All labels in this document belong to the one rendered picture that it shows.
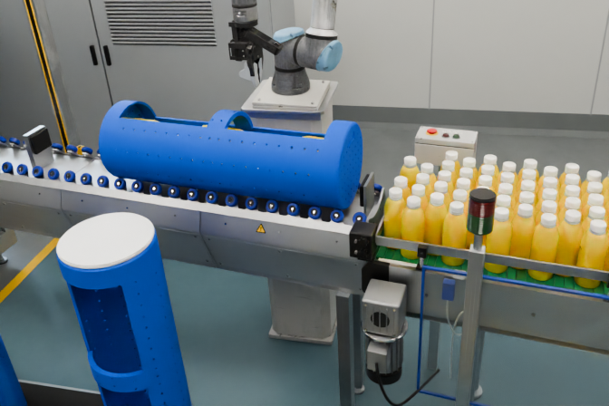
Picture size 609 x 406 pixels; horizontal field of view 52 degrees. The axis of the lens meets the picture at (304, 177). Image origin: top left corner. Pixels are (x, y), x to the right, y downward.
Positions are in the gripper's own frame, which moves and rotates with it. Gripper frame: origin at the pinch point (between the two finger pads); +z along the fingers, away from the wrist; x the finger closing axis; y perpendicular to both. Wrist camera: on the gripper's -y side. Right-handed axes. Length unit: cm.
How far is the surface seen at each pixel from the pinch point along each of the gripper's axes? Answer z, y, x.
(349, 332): 89, -30, 8
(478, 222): 16, -73, 38
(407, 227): 34, -52, 17
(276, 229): 46.8, -6.8, 10.7
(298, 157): 18.7, -16.2, 10.5
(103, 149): 24, 56, 12
